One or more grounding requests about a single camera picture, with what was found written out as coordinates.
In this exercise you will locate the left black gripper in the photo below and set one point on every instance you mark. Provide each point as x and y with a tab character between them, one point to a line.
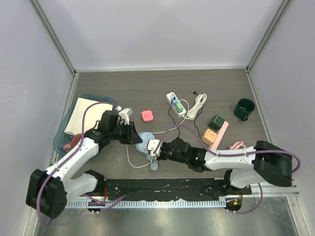
132	136

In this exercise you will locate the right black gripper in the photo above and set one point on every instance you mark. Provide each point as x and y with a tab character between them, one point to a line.
161	156

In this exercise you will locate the round blue power socket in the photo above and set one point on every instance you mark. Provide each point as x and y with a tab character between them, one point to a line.
142	147

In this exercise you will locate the pink square plug adapter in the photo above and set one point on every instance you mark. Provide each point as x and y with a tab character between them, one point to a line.
147	116

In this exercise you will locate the white square plug adapter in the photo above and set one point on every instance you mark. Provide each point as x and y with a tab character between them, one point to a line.
153	145

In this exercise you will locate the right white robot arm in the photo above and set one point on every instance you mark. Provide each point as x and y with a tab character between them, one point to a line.
263	162

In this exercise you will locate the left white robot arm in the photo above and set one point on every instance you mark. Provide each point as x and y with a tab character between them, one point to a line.
50	190

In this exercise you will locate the green plug adapter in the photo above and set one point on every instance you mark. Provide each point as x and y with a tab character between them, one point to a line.
179	107

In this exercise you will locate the dark green cube socket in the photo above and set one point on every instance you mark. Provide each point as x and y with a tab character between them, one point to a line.
216	123

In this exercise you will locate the blue plug adapter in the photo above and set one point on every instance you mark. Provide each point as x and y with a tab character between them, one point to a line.
174	101

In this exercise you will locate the white paper pad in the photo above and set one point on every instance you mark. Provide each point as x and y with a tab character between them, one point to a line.
93	114

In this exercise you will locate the white power strip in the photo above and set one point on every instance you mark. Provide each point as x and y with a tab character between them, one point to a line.
169	98

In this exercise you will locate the teal plastic bin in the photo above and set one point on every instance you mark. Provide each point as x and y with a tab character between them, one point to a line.
62	140

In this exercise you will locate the dark green mug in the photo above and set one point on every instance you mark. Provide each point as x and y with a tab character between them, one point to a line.
244	108

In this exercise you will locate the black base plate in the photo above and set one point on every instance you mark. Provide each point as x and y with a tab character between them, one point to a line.
167	189

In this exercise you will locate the pink power strip with cable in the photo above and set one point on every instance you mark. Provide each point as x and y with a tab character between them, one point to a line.
220	134

